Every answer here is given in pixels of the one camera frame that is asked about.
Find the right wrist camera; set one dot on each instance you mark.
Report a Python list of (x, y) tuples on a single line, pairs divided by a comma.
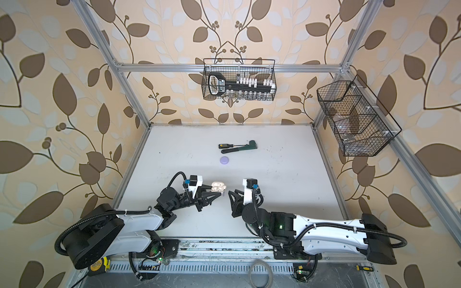
[(248, 184)]

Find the yellow tape measure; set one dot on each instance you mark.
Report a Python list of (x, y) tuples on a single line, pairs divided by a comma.
[(99, 267)]

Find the black tool set in basket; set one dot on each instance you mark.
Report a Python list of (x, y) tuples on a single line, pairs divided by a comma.
[(239, 86)]

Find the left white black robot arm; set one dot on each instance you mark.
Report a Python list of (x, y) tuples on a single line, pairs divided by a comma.
[(106, 232)]

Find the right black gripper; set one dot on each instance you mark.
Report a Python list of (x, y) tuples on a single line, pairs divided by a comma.
[(237, 207)]

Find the back wire basket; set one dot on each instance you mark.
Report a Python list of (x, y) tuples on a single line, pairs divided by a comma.
[(259, 68)]

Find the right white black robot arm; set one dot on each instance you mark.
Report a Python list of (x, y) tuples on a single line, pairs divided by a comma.
[(294, 236)]

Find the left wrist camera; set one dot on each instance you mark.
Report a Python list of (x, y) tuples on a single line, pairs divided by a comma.
[(192, 184)]

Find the purple round earbud case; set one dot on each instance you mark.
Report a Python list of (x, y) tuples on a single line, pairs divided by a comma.
[(224, 160)]

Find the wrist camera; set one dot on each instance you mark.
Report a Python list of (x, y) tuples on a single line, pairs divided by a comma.
[(248, 184), (192, 184)]

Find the small yellow black screwdriver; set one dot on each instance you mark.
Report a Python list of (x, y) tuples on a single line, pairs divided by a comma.
[(364, 268)]

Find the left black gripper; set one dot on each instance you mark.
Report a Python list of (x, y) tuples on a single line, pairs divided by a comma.
[(197, 203)]

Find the white earbud charging case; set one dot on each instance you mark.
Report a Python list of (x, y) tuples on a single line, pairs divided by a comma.
[(221, 185)]

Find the green handled tool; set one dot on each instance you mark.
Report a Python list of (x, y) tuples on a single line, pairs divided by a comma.
[(250, 146)]

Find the side wire basket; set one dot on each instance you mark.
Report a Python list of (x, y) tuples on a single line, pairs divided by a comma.
[(361, 126)]

